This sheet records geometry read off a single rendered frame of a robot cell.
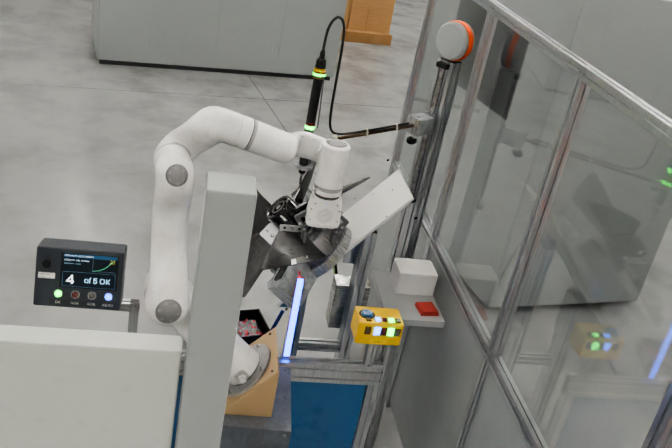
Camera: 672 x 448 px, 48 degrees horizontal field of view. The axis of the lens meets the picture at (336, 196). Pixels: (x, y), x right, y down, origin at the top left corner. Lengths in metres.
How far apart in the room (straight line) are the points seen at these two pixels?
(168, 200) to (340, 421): 1.25
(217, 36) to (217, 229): 7.63
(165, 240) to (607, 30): 2.97
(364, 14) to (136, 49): 3.83
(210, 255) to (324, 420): 2.20
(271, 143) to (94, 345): 1.32
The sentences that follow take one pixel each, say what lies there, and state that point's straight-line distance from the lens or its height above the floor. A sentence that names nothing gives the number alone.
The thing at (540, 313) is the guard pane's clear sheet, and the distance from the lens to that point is 2.50.
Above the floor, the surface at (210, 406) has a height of 1.93.
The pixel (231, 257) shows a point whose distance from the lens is 0.78.
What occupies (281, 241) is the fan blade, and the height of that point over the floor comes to 1.18.
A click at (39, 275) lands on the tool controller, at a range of 2.51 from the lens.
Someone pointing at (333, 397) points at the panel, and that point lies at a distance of 2.87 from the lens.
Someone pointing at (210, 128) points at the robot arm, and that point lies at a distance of 2.06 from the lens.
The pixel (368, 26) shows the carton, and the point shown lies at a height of 0.21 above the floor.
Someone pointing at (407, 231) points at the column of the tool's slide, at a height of 1.02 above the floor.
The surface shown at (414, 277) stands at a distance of 3.20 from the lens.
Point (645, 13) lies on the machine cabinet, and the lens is 4.57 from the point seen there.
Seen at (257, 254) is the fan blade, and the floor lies 1.05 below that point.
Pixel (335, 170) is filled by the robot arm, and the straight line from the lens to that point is 2.17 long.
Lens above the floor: 2.52
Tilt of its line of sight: 25 degrees down
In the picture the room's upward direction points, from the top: 11 degrees clockwise
